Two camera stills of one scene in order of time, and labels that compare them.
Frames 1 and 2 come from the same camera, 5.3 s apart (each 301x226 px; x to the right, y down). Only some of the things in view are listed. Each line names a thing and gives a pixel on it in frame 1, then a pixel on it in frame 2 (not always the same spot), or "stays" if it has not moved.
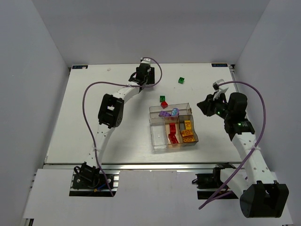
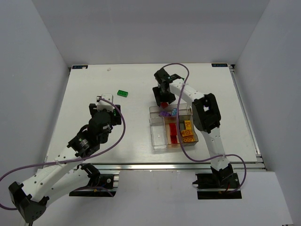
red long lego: x=172 y=137 stays
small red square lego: x=164 y=104 stays
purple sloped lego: x=164 y=113 stays
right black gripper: x=209 y=106 to x=163 y=96
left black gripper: x=143 y=76 to x=117 y=113
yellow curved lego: x=188 y=125 stays
